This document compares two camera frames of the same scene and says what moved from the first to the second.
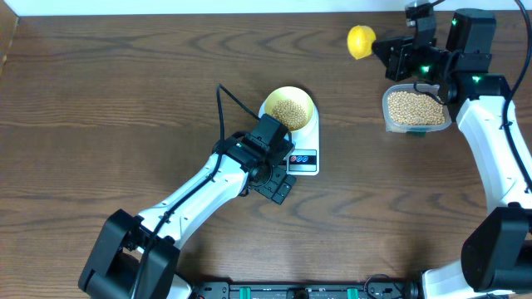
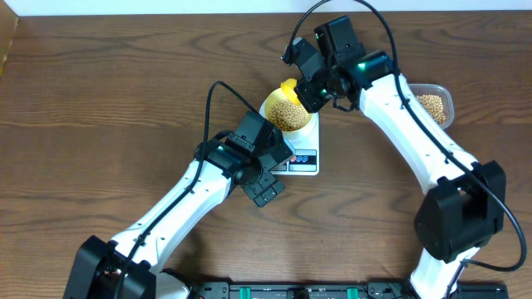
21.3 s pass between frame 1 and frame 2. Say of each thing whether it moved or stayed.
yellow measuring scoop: moved
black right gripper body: moved
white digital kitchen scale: stayed
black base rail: stayed
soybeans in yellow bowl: stayed
